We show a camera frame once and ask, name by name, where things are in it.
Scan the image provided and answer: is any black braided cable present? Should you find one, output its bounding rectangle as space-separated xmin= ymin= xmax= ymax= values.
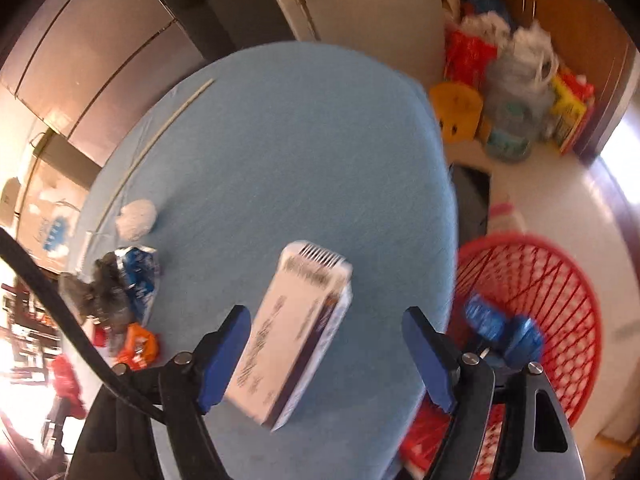
xmin=0 ymin=226 xmax=166 ymax=424

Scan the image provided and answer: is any blue plastic wrapper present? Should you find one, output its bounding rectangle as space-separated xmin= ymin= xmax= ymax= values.
xmin=464 ymin=294 xmax=544 ymax=370

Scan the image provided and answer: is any blue table cloth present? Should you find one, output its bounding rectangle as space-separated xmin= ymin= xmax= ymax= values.
xmin=68 ymin=42 xmax=458 ymax=479

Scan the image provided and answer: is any white plastic bags pile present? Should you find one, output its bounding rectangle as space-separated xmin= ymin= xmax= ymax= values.
xmin=460 ymin=11 xmax=560 ymax=91

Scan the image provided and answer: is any yellow smiley face bucket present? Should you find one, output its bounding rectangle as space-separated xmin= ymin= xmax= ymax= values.
xmin=428 ymin=81 xmax=484 ymax=144

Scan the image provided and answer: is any large clear water jug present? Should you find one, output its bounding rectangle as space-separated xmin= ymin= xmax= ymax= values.
xmin=483 ymin=54 xmax=554 ymax=162

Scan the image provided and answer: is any grey crumpled wrapper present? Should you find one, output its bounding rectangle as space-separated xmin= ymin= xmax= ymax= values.
xmin=58 ymin=252 xmax=134 ymax=333

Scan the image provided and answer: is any orange plastic bag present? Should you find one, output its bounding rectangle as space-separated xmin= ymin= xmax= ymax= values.
xmin=116 ymin=323 xmax=160 ymax=370

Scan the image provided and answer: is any red plastic mesh basket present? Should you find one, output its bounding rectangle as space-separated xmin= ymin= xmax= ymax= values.
xmin=400 ymin=232 xmax=602 ymax=479

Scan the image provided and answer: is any red gift bag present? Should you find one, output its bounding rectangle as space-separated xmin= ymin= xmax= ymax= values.
xmin=444 ymin=29 xmax=498 ymax=89

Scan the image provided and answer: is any yellow red shopping bag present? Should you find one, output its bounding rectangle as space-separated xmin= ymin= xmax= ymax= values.
xmin=550 ymin=66 xmax=596 ymax=155

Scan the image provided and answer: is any blue silver snack wrapper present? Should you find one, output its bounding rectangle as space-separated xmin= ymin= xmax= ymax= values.
xmin=114 ymin=245 xmax=160 ymax=326

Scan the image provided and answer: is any grey panel cabinet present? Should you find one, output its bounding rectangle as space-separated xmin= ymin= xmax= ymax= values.
xmin=1 ymin=0 xmax=204 ymax=165

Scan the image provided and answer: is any white crumpled paper ball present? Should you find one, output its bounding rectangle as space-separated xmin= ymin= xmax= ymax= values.
xmin=115 ymin=200 xmax=157 ymax=242

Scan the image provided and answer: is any silver two-door refrigerator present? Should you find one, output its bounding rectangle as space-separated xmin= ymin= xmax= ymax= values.
xmin=277 ymin=0 xmax=445 ymax=88

